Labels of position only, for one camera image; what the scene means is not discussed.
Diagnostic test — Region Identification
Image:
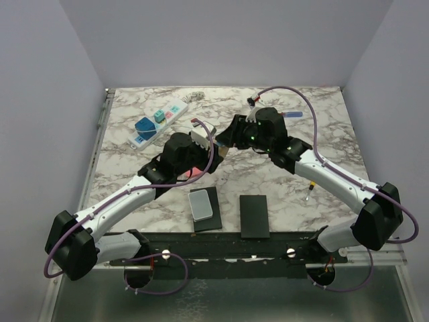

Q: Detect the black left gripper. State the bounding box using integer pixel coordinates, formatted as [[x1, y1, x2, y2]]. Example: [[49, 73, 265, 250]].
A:
[[175, 137, 223, 176]]

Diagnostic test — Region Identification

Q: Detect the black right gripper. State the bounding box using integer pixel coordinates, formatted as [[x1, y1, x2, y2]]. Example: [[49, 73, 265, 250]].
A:
[[216, 114, 272, 154]]

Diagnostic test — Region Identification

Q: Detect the beige cube socket adapter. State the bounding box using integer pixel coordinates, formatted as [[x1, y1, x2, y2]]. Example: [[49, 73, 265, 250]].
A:
[[219, 146, 229, 159]]

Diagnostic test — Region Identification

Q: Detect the pink plug adapter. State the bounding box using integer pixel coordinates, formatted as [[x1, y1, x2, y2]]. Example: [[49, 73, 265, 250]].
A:
[[186, 168, 202, 177]]

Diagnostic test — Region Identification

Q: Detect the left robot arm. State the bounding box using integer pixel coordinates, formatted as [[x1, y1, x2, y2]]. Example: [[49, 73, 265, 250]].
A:
[[44, 130, 223, 281]]

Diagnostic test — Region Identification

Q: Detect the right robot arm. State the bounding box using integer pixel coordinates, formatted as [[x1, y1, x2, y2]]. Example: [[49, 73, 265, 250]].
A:
[[216, 107, 404, 262]]

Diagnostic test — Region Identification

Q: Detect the blue cube socket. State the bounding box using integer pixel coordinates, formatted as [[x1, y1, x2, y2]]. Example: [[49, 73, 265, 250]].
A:
[[135, 117, 157, 140]]

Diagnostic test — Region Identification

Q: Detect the white power strip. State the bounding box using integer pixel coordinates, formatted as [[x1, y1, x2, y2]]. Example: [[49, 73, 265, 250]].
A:
[[128, 99, 188, 151]]

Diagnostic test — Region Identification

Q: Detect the teal USB charger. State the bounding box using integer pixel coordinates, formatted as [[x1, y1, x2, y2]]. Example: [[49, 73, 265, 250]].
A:
[[154, 109, 166, 123]]

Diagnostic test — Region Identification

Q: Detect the grey white power bank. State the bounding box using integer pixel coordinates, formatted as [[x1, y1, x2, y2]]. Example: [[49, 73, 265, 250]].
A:
[[188, 189, 213, 222]]

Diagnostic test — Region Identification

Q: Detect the black slab under power bank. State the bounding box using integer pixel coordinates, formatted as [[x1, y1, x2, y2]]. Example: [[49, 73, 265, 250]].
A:
[[188, 186, 223, 233]]

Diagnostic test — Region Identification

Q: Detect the blue red screwdriver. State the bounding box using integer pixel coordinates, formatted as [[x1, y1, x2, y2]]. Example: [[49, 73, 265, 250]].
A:
[[280, 111, 303, 118]]

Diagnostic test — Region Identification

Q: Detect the black rectangular slab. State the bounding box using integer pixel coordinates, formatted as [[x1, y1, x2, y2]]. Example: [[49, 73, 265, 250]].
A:
[[239, 195, 270, 239]]

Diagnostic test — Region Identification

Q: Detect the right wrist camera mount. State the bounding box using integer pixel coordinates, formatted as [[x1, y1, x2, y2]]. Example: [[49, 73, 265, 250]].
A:
[[246, 93, 261, 123]]

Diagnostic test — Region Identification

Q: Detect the aluminium table edge rail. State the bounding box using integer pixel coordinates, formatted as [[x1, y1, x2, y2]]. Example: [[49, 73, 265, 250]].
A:
[[77, 88, 116, 211]]

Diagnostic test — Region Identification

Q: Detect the small yellow handled screwdriver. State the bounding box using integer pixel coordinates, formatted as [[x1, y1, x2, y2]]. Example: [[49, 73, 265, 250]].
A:
[[305, 182, 316, 201]]

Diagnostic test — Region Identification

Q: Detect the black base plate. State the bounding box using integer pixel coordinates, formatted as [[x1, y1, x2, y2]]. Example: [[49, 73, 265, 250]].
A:
[[110, 230, 349, 280]]

